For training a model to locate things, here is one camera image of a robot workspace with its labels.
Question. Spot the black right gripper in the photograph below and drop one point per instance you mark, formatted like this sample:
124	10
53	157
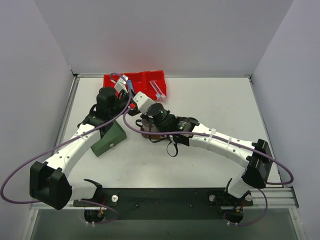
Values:
144	118

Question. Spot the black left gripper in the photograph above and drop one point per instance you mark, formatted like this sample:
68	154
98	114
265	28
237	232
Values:
122	98

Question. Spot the translucent purple cup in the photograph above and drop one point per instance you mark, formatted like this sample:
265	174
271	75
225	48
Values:
146	126

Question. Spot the blue toothpaste tube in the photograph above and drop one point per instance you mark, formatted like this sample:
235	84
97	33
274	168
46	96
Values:
129	82

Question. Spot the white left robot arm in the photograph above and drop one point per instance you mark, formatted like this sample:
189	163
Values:
99	132

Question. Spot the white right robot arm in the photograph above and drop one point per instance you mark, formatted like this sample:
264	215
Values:
253	157

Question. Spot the oval wooden tray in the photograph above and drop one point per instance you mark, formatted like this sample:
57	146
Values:
177	138

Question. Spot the toothbrush in clear wrapper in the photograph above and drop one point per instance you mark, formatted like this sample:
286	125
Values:
160	96

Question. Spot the green metal tray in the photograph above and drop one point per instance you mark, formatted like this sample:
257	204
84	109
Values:
115	135

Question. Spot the red plastic divided bin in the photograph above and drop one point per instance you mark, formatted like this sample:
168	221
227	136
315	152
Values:
141	82

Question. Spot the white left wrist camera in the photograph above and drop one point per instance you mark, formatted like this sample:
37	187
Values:
121	85

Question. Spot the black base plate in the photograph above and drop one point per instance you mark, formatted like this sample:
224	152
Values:
200	203

